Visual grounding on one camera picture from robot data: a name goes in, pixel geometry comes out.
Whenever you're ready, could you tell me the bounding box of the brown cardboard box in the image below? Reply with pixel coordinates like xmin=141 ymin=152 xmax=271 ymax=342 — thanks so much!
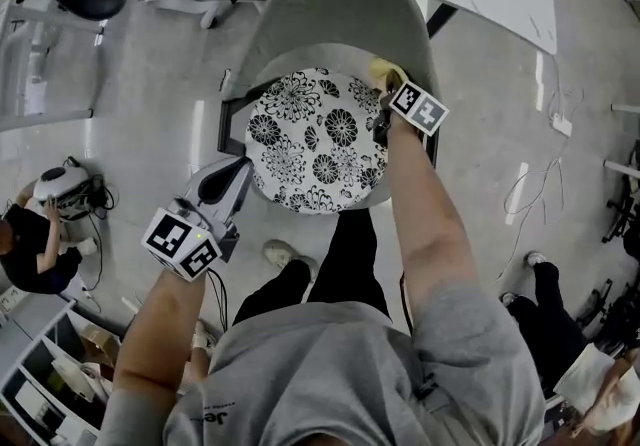
xmin=79 ymin=323 xmax=121 ymax=365

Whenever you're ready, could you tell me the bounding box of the grey hard-shell equipment backpack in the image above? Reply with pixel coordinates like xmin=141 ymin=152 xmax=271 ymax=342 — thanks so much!
xmin=32 ymin=156 xmax=116 ymax=223

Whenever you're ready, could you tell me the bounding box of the grey chair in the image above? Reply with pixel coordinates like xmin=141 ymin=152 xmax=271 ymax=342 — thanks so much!
xmin=217 ymin=0 xmax=444 ymax=215

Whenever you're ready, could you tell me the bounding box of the white desk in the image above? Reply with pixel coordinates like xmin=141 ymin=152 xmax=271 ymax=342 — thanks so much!
xmin=0 ymin=0 xmax=109 ymax=133

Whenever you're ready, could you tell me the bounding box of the yellow cleaning cloth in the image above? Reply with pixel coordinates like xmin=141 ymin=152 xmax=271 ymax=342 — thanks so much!
xmin=368 ymin=57 xmax=409 ymax=91

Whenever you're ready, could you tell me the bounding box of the person's leg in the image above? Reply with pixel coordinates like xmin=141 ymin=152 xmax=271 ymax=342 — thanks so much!
xmin=304 ymin=208 xmax=391 ymax=320
xmin=232 ymin=258 xmax=314 ymax=328

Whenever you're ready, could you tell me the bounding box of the black office chair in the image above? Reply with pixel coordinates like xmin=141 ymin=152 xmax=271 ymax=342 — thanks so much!
xmin=602 ymin=138 xmax=640 ymax=244

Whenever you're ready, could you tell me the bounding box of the white metal desk frame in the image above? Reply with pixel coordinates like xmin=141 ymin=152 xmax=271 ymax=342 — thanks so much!
xmin=602 ymin=103 xmax=640 ymax=180

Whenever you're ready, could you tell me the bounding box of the black shirt clip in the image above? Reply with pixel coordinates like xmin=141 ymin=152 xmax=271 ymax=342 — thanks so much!
xmin=412 ymin=373 xmax=441 ymax=400

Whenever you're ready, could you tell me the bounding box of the person's right leg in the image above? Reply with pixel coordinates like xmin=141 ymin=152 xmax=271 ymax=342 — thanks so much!
xmin=304 ymin=208 xmax=391 ymax=320

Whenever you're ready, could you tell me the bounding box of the person's left leg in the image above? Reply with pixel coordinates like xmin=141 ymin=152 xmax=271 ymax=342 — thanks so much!
xmin=232 ymin=258 xmax=314 ymax=328

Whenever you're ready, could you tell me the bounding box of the black and white floral cushion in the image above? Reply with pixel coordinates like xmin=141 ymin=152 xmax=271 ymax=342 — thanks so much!
xmin=245 ymin=66 xmax=389 ymax=215

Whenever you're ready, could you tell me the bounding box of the white shelving unit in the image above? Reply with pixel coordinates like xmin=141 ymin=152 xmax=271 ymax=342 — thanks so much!
xmin=0 ymin=283 xmax=126 ymax=446

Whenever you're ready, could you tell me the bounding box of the person's grey T-shirt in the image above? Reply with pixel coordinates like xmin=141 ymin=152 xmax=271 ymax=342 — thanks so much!
xmin=99 ymin=283 xmax=546 ymax=446

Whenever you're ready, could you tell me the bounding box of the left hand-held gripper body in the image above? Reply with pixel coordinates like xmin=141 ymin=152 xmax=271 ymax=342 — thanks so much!
xmin=140 ymin=197 xmax=241 ymax=282

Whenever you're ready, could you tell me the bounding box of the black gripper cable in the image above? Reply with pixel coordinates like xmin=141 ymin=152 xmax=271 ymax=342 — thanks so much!
xmin=205 ymin=267 xmax=230 ymax=331
xmin=398 ymin=271 xmax=415 ymax=335

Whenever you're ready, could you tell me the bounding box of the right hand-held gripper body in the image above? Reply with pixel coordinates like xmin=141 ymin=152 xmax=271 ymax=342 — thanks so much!
xmin=372 ymin=81 xmax=450 ymax=145

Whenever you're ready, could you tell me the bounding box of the person's left white shoe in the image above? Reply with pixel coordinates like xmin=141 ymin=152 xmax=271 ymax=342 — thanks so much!
xmin=262 ymin=238 xmax=319 ymax=280

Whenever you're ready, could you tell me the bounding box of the person's left forearm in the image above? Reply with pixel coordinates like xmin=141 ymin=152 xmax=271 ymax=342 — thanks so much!
xmin=112 ymin=266 xmax=207 ymax=393

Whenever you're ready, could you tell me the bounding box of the person's right forearm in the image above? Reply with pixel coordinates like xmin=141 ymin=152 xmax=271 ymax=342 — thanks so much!
xmin=387 ymin=116 xmax=484 ymax=330

